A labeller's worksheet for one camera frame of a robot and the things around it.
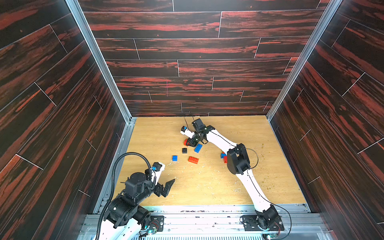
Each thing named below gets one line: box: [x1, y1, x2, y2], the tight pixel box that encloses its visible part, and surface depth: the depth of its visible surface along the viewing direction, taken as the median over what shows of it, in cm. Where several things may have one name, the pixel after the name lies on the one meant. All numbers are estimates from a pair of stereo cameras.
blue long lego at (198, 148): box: [194, 143, 203, 154], surface depth 103 cm
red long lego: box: [188, 156, 199, 164], surface depth 98 cm
